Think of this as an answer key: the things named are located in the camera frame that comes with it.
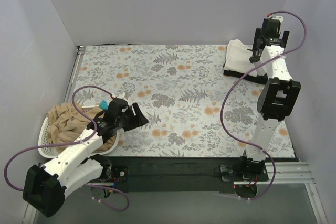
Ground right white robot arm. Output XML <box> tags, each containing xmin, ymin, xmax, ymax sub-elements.
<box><xmin>237</xmin><ymin>16</ymin><xmax>301</xmax><ymax>181</ymax></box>

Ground floral table cloth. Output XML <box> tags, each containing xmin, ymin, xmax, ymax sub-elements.
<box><xmin>67</xmin><ymin>44</ymin><xmax>293</xmax><ymax>158</ymax></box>

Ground teal cloth item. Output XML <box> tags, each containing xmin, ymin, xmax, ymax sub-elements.
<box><xmin>99</xmin><ymin>100</ymin><xmax>109</xmax><ymax>111</ymax></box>

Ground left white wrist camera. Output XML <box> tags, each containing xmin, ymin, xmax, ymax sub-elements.
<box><xmin>116</xmin><ymin>92</ymin><xmax>129</xmax><ymax>101</ymax></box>

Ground beige t shirt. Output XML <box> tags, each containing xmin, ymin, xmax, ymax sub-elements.
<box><xmin>47</xmin><ymin>103</ymin><xmax>117</xmax><ymax>152</ymax></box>

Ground white t shirt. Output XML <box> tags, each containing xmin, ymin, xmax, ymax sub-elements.
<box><xmin>224</xmin><ymin>39</ymin><xmax>255</xmax><ymax>74</ymax></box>

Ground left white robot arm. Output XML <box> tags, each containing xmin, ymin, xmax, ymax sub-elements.
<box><xmin>23</xmin><ymin>98</ymin><xmax>149</xmax><ymax>217</ymax></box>

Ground white laundry basket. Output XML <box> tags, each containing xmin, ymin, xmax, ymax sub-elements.
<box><xmin>38</xmin><ymin>106</ymin><xmax>120</xmax><ymax>158</ymax></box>

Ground black folded t shirt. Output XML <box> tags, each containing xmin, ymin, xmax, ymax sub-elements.
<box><xmin>223</xmin><ymin>70</ymin><xmax>268</xmax><ymax>85</ymax></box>

